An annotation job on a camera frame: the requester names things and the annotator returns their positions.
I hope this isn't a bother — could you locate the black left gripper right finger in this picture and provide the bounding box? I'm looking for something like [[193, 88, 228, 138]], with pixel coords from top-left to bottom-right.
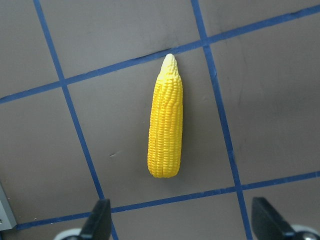
[[251, 197, 295, 240]]

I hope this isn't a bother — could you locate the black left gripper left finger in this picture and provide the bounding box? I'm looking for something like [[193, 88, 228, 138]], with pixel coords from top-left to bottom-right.
[[79, 199, 111, 240]]

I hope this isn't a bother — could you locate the yellow plastic corn cob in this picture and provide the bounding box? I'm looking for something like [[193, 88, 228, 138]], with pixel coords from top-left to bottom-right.
[[147, 53, 184, 178]]

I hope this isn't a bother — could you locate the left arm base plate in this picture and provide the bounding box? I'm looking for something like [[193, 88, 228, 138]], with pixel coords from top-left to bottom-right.
[[0, 185, 17, 231]]

